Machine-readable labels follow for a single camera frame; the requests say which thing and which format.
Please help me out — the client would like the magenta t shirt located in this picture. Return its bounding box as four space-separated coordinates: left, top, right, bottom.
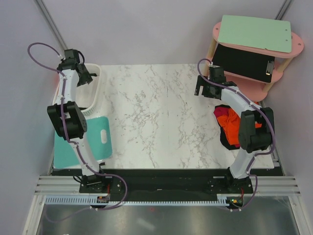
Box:
214 106 230 128

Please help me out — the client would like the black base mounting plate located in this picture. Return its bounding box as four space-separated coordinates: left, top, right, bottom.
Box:
52 167 283 202

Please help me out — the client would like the white slotted cable duct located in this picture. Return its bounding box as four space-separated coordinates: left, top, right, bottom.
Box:
45 195 229 206

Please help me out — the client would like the black clipboard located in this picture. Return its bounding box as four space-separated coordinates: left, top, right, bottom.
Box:
212 44 274 83

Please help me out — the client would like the orange t shirt pile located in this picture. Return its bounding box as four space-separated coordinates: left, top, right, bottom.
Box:
217 102 264 145

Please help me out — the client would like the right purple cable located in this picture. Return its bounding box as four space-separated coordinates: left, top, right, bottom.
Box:
197 58 277 212

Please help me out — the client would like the pink two-tier shelf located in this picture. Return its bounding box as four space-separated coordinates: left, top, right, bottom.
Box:
207 22 304 102

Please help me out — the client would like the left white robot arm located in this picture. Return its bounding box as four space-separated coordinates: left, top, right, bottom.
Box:
47 49 108 192

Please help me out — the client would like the aluminium frame rail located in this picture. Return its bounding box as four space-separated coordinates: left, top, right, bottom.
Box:
35 176 300 196

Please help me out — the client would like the mint green board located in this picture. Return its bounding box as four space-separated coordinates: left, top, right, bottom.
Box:
218 15 292 53

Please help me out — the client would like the teal cutting board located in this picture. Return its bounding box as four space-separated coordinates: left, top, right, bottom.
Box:
54 117 112 169

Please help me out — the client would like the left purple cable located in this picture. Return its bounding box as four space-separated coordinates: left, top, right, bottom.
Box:
27 43 129 223

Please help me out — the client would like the white plastic laundry basket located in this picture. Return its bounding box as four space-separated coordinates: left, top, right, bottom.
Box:
52 64 105 117

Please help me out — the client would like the purple cable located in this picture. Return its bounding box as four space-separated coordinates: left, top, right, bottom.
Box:
197 58 277 212
27 43 129 223

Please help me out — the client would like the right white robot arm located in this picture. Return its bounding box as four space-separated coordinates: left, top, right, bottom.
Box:
195 63 275 193

